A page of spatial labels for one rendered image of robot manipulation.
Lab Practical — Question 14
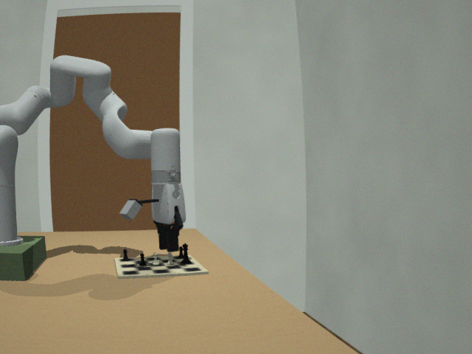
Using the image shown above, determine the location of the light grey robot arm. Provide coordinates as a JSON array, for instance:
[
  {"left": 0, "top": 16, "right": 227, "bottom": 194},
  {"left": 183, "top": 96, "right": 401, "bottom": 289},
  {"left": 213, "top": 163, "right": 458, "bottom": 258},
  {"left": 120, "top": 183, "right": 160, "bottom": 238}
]
[{"left": 0, "top": 55, "right": 181, "bottom": 246}]

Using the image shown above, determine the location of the black and cream chessboard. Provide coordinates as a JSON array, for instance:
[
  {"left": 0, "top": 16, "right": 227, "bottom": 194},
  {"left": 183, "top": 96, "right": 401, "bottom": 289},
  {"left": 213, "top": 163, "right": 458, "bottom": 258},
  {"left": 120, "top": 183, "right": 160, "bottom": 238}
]
[{"left": 114, "top": 254, "right": 209, "bottom": 279}]

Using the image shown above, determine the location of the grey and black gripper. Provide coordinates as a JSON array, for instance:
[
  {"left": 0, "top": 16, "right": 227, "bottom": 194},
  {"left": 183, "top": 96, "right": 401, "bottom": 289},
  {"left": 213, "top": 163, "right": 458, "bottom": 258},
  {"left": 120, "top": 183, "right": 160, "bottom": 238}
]
[{"left": 151, "top": 181, "right": 186, "bottom": 252}]

